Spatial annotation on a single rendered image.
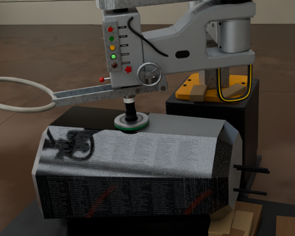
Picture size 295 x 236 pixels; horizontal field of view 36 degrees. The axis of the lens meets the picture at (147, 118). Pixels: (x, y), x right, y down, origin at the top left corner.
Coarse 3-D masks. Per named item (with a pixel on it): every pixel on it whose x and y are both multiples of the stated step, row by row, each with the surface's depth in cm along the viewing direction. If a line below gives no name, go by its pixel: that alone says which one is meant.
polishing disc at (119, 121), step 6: (138, 114) 293; (144, 114) 292; (114, 120) 287; (120, 120) 286; (138, 120) 284; (144, 120) 283; (120, 126) 280; (126, 126) 278; (132, 126) 278; (138, 126) 279
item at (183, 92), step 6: (192, 78) 372; (198, 78) 371; (234, 78) 365; (240, 78) 363; (246, 78) 362; (186, 84) 361; (192, 84) 360; (198, 84) 359; (246, 84) 351; (180, 90) 350; (186, 90) 349; (210, 90) 345; (216, 90) 344; (180, 96) 343; (186, 96) 341; (210, 96) 334; (216, 96) 333; (234, 96) 330; (222, 102) 332
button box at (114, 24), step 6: (102, 24) 250; (108, 24) 249; (114, 24) 250; (114, 30) 251; (108, 36) 252; (114, 36) 252; (108, 42) 253; (114, 42) 254; (108, 48) 255; (108, 54) 256; (108, 60) 257; (114, 60) 258; (120, 60) 258; (108, 66) 259; (120, 66) 260; (108, 72) 260
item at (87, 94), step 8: (152, 80) 284; (80, 88) 281; (88, 88) 281; (96, 88) 282; (104, 88) 282; (112, 88) 283; (120, 88) 273; (128, 88) 273; (136, 88) 273; (144, 88) 274; (152, 88) 274; (64, 96) 281; (72, 96) 270; (80, 96) 271; (88, 96) 271; (96, 96) 272; (104, 96) 273; (112, 96) 273; (120, 96) 274; (56, 104) 271; (64, 104) 272
